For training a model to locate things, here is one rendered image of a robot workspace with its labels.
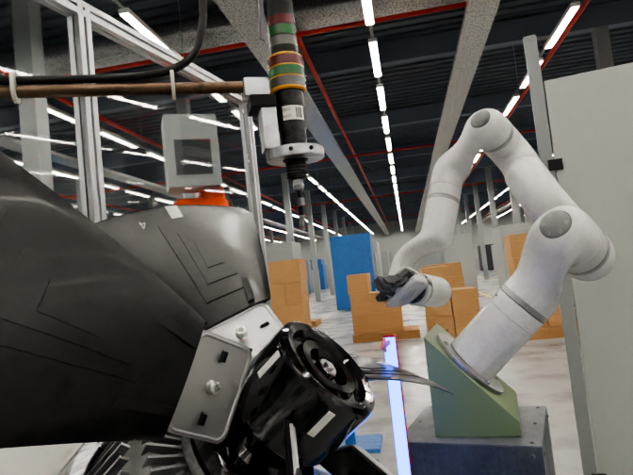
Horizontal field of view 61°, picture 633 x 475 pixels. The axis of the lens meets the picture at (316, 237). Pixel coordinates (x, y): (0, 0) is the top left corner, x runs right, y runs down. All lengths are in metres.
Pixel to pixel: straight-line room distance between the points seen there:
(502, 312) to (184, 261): 0.79
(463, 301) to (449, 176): 6.73
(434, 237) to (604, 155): 1.12
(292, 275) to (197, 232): 7.94
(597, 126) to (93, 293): 2.20
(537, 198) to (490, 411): 0.50
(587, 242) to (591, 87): 1.33
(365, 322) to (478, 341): 8.73
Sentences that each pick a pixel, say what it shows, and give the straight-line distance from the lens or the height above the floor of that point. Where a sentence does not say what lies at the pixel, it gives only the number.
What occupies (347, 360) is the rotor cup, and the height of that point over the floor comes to 1.22.
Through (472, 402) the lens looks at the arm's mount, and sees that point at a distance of 1.25.
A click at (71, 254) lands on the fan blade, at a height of 1.35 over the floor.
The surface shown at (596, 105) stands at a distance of 2.47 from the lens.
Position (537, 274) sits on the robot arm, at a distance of 1.25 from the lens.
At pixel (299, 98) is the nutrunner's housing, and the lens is 0.66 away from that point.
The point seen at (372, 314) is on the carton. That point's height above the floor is 0.48.
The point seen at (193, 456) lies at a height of 1.16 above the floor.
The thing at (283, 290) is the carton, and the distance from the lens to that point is 8.69.
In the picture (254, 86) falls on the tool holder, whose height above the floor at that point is 1.54.
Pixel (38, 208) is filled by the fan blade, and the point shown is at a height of 1.39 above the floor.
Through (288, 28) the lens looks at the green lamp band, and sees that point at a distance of 0.69.
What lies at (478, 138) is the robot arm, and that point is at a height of 1.62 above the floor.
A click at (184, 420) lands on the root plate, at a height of 1.20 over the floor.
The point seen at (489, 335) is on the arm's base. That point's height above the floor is 1.14.
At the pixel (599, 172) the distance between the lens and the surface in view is 2.42.
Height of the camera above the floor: 1.31
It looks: 4 degrees up
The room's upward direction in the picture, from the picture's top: 6 degrees counter-clockwise
